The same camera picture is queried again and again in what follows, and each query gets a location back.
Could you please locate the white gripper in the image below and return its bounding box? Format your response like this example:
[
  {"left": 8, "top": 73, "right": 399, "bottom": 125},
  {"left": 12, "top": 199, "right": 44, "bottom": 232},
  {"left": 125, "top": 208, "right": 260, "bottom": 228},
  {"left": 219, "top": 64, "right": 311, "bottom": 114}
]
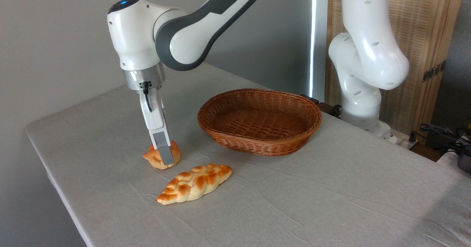
[{"left": 139, "top": 88, "right": 174, "bottom": 166}]

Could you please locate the round knotted bread roll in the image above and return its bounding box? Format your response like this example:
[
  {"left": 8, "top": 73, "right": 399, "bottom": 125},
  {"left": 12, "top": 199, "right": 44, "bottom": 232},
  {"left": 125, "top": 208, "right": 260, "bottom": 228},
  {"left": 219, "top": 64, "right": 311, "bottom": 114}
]
[{"left": 143, "top": 140, "right": 181, "bottom": 170}]

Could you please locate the long braided bread loaf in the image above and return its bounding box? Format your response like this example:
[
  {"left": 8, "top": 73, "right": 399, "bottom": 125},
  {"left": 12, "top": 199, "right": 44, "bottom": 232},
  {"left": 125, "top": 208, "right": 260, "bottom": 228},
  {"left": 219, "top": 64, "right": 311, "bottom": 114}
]
[{"left": 155, "top": 163, "right": 233, "bottom": 206}]

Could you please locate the brown wicker basket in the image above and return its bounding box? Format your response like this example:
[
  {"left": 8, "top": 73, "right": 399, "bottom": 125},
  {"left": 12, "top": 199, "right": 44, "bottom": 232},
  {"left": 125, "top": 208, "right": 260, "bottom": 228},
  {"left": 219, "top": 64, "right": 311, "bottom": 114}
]
[{"left": 197, "top": 88, "right": 323, "bottom": 156}]

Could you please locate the black table clamp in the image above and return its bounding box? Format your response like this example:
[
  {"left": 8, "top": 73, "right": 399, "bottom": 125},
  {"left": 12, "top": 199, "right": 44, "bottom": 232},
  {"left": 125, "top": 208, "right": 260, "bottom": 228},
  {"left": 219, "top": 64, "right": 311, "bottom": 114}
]
[{"left": 301, "top": 93, "right": 341, "bottom": 117}]

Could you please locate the light grey tablecloth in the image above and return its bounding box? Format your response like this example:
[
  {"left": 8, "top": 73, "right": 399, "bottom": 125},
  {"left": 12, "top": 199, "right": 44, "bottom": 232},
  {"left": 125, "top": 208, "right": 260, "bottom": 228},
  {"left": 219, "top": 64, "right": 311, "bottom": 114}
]
[{"left": 25, "top": 59, "right": 471, "bottom": 247}]

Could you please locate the dark metal screen hinge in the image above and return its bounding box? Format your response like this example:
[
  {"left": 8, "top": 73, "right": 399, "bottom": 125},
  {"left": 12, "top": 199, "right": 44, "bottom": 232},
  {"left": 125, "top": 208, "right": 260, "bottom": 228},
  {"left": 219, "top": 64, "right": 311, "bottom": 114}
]
[{"left": 422, "top": 60, "right": 446, "bottom": 82}]

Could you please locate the grey round device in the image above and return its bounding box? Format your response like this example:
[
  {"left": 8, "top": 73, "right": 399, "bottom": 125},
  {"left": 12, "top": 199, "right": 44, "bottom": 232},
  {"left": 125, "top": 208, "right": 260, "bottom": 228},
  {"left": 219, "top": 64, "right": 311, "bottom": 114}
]
[{"left": 458, "top": 151, "right": 471, "bottom": 174}]

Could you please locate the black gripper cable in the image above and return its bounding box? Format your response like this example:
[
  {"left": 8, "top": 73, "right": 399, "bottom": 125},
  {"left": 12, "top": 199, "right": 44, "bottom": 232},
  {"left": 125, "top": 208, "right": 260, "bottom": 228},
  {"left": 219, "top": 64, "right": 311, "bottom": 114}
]
[{"left": 139, "top": 81, "right": 153, "bottom": 113}]

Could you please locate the white window frame strip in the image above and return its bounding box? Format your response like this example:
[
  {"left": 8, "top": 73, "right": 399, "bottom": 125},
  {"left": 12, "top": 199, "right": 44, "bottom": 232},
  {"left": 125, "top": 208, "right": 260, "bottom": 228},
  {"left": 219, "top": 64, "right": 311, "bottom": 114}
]
[{"left": 308, "top": 0, "right": 329, "bottom": 102}]

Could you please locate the black cable bundle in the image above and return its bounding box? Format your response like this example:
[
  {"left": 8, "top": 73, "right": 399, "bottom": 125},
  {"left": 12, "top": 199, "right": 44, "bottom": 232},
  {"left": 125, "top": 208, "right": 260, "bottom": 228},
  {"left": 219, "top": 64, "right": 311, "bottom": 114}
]
[{"left": 408, "top": 123, "right": 471, "bottom": 155}]

